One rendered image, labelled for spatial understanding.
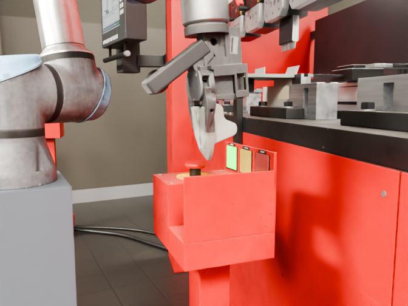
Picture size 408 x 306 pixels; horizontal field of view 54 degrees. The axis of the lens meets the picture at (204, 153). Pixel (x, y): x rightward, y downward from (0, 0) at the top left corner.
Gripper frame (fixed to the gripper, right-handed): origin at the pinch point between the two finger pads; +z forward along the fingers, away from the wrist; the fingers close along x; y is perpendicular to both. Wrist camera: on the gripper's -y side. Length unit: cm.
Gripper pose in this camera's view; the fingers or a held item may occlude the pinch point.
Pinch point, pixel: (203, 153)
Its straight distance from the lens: 65.6
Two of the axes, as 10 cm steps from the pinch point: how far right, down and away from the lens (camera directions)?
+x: -3.5, -1.2, 9.3
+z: 0.8, 9.8, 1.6
